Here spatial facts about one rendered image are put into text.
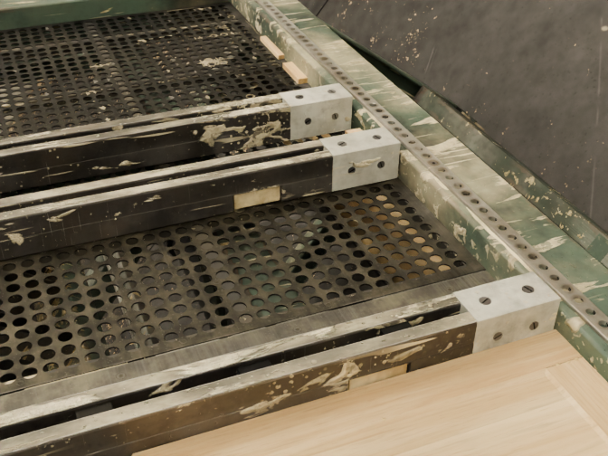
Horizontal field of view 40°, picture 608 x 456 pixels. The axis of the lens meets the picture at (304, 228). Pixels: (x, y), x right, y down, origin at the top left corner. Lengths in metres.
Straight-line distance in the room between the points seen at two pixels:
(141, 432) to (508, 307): 0.47
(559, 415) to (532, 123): 1.58
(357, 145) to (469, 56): 1.46
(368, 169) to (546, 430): 0.58
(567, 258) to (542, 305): 0.15
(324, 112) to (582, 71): 1.12
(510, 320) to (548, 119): 1.46
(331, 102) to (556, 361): 0.68
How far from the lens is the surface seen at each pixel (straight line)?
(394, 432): 0.98
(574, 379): 1.09
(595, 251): 2.03
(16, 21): 2.15
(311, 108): 1.54
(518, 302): 1.09
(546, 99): 2.53
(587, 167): 2.35
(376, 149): 1.40
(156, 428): 0.95
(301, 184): 1.37
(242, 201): 1.35
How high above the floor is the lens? 1.83
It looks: 36 degrees down
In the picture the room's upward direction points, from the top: 68 degrees counter-clockwise
